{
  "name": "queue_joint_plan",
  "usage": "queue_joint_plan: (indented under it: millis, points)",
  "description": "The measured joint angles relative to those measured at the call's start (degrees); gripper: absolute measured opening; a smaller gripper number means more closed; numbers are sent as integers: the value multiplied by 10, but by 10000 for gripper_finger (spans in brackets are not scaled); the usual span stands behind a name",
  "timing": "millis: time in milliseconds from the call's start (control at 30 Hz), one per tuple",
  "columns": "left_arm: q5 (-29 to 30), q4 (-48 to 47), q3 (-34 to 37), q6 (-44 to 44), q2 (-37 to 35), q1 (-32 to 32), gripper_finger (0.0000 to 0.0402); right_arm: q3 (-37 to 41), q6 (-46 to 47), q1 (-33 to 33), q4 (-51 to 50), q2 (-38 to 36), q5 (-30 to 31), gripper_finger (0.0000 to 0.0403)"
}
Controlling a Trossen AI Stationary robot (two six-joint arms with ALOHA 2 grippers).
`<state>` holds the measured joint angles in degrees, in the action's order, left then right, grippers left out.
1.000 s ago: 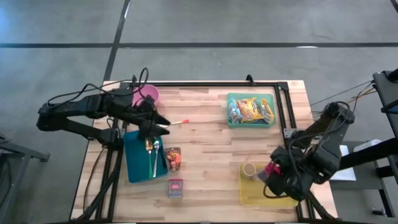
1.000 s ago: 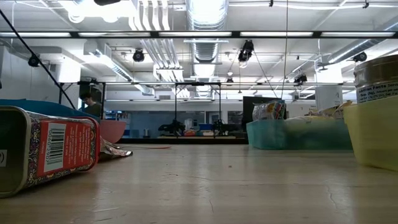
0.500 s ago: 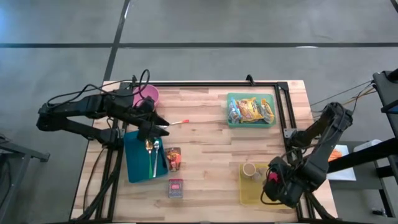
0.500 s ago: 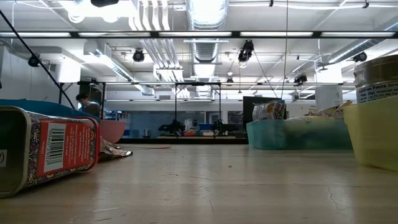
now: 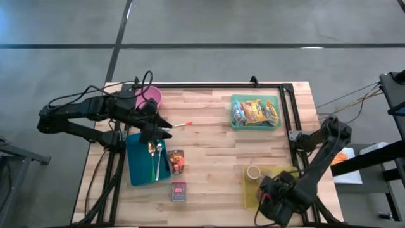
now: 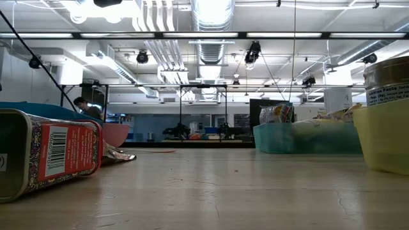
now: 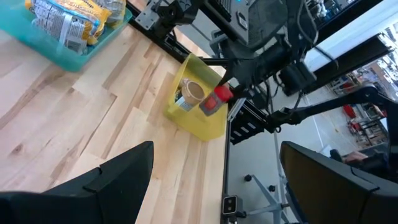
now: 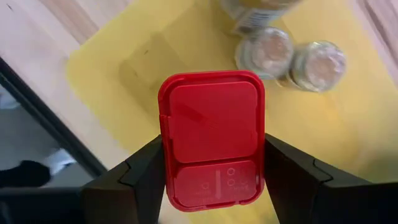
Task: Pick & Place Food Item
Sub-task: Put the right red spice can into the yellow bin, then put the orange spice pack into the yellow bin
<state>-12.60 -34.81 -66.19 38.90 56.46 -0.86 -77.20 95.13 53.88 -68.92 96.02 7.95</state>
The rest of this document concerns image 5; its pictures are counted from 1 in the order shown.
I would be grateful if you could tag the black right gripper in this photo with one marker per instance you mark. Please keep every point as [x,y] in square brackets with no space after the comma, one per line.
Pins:
[278,199]

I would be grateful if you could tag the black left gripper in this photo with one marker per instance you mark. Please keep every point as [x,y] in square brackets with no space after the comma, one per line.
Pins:
[147,120]

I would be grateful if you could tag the brown orange snack pack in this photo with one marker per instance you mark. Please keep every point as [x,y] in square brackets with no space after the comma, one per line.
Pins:
[176,161]

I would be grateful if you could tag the round silver can white label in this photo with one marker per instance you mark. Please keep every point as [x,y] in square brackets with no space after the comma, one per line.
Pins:
[253,172]

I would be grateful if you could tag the yellow Maruchan ramen pack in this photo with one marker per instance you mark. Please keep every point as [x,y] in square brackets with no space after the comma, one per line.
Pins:
[254,112]

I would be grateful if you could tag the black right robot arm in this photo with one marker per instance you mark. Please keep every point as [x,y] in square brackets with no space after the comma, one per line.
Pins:
[321,160]

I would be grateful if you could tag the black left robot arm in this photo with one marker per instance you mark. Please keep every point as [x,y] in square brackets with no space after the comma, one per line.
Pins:
[79,107]

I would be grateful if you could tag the silver metal spoon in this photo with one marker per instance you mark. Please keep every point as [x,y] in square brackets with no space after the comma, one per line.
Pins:
[159,147]

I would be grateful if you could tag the orange tipped white stick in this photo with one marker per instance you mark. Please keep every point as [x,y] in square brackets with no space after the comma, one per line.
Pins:
[183,124]

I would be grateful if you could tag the yellow plastic tray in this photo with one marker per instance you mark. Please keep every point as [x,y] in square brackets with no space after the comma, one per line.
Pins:
[251,196]

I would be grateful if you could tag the pink plastic bowl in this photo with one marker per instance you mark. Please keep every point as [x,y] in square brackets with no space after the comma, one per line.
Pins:
[152,93]

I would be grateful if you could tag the teal plastic tray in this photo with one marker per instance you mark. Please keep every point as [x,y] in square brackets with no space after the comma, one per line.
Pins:
[137,164]

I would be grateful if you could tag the patterned red-lidded tin with barcode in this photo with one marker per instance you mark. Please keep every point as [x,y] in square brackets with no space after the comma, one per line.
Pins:
[178,191]

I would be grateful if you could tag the green plastic bin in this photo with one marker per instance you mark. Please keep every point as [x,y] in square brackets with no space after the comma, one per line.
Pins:
[255,128]

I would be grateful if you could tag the small orange object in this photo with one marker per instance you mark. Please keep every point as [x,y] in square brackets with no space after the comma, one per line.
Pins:
[341,157]

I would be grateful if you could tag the white paper sheet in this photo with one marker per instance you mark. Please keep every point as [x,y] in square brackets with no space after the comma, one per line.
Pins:
[351,174]

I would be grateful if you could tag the colourful snack pack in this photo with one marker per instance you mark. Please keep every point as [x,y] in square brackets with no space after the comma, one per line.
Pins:
[238,112]

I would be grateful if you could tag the pale yellow snack pack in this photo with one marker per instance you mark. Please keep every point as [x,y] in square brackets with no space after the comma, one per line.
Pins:
[273,112]

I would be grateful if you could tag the white box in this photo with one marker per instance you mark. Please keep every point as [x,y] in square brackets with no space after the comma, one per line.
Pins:
[373,147]

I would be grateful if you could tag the grey metal stand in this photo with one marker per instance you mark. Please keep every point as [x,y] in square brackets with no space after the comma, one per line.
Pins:
[19,155]

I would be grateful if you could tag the black equipment stand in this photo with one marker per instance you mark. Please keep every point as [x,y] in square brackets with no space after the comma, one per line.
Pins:
[395,92]

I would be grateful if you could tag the black rig frame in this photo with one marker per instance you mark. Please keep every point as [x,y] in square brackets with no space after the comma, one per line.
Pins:
[205,85]

